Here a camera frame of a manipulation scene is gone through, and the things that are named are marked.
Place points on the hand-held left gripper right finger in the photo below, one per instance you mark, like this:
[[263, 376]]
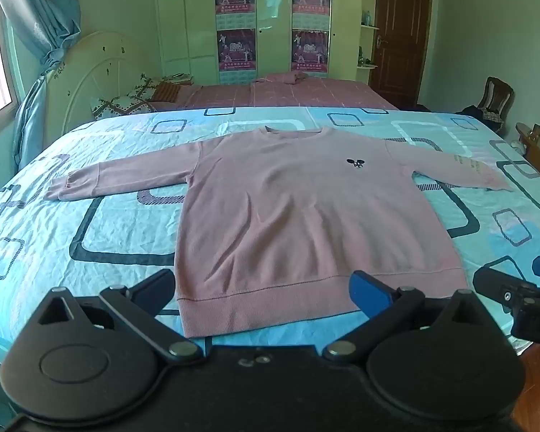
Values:
[[369, 292]]

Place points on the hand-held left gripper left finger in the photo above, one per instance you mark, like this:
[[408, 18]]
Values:
[[155, 289]]

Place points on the pink long-sleeve sweater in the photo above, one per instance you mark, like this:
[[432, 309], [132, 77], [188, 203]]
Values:
[[297, 216]]

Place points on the dark clothes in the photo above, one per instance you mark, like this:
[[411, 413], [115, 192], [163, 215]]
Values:
[[479, 114]]

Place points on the blue patterned bedsheet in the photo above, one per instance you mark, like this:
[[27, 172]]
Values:
[[72, 216]]

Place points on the brown wooden chair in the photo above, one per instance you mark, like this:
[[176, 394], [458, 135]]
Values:
[[497, 94]]

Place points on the large white brown patterned pillow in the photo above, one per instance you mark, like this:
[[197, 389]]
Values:
[[121, 105]]

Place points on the orange brown striped pillow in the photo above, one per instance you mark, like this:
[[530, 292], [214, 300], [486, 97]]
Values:
[[171, 92]]

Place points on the small white brown patterned pillow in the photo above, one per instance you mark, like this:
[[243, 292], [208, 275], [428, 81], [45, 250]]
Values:
[[144, 86]]

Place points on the pink checked bed cover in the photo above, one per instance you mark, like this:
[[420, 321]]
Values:
[[306, 95]]

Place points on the pink folded cloth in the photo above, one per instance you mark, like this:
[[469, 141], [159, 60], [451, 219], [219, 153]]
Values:
[[288, 78]]

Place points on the cream round headboard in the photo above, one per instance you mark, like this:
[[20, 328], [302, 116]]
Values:
[[103, 63]]

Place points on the brown wooden door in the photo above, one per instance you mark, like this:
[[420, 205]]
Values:
[[400, 31]]

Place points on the white corner shelf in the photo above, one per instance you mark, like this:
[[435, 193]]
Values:
[[370, 27]]

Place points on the teal bottle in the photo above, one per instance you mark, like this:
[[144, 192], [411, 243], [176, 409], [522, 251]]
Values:
[[366, 18]]

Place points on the blue curtain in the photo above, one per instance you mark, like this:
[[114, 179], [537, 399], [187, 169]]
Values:
[[40, 13]]

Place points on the cream wardrobe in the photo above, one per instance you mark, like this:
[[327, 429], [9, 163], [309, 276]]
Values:
[[274, 9]]

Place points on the purple wall poster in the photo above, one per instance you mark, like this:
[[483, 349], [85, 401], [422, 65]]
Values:
[[235, 0], [310, 51], [311, 0], [236, 50]]

